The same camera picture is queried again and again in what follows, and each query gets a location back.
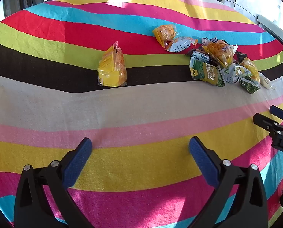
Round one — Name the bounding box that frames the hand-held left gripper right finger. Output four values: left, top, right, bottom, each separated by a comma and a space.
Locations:
188, 136, 268, 228

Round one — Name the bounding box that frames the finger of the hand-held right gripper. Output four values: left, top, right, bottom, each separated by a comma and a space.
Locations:
253, 113, 281, 131
270, 105, 283, 121

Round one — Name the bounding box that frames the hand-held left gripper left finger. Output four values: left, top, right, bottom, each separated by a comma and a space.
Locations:
14, 137, 94, 228

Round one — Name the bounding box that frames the green pea packet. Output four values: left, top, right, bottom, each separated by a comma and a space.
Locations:
189, 56, 225, 87
239, 75, 261, 95

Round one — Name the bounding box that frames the white green snack packet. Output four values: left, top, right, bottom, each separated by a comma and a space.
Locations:
221, 63, 246, 84

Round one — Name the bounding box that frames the orange cake packet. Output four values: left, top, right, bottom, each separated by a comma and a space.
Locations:
152, 24, 177, 48

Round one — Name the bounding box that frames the yellow snack packet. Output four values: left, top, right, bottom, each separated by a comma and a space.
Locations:
240, 57, 260, 82

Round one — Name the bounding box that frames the black snack packet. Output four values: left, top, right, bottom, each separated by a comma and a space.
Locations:
234, 51, 248, 63

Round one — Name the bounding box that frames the orange bread packet blue label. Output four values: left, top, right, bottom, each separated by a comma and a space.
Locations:
202, 39, 238, 68

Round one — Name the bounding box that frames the striped colourful tablecloth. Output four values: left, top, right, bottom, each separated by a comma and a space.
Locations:
0, 0, 283, 228

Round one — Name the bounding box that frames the grey counter ledge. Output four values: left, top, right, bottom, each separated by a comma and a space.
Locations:
257, 14, 283, 44

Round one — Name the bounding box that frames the large yellow cake packet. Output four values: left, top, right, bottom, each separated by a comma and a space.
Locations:
97, 41, 128, 87

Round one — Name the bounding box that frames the white blue snack packet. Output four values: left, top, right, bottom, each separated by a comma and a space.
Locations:
166, 36, 198, 53

